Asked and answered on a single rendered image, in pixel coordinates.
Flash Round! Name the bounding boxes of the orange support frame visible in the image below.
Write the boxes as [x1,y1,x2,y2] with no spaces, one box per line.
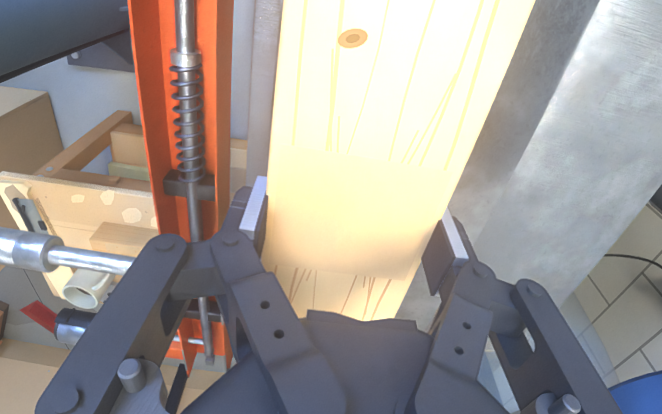
[127,0,235,375]

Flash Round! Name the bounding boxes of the dark grey machine housing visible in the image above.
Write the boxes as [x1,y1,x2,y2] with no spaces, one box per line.
[0,0,136,102]

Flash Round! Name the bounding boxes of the pale wooden test board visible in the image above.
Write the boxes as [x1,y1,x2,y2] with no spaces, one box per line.
[260,0,538,323]

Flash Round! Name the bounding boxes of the dark cylinder with silver band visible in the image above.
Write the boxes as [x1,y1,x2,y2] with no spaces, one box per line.
[53,307,92,347]

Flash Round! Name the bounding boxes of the red flat piece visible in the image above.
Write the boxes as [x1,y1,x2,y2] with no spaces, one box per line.
[19,299,60,335]

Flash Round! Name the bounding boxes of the black cable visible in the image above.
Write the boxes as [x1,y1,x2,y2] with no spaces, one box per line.
[602,252,662,305]

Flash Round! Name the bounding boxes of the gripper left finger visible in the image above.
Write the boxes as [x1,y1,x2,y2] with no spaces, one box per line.
[34,175,347,414]

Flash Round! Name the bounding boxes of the brown cardboard box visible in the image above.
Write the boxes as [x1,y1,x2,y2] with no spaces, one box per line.
[0,86,66,292]

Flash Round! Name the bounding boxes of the cream plastic pipe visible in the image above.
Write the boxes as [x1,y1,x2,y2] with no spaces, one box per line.
[62,270,115,311]

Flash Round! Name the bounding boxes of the silver metal roller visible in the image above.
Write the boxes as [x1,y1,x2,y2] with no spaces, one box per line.
[0,221,137,277]

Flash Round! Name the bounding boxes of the blue drum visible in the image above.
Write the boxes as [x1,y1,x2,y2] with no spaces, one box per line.
[606,366,662,414]

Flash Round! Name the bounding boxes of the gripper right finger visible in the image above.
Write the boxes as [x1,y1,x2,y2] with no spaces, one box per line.
[411,207,623,414]

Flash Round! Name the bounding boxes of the steel rod with spring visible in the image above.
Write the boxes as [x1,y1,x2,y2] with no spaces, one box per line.
[162,0,218,366]

